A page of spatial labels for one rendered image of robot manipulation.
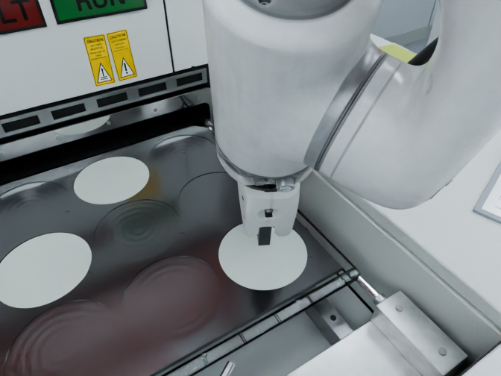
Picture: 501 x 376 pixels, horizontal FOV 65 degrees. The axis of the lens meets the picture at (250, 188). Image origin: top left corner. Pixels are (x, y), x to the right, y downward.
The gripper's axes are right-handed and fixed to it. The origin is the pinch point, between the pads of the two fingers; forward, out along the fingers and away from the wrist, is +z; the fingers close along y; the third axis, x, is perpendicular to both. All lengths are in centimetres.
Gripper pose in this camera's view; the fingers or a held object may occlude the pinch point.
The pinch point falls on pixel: (257, 211)
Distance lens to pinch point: 46.5
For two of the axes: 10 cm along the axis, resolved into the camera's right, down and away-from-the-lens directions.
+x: -10.0, 0.5, -0.6
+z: -0.3, 3.9, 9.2
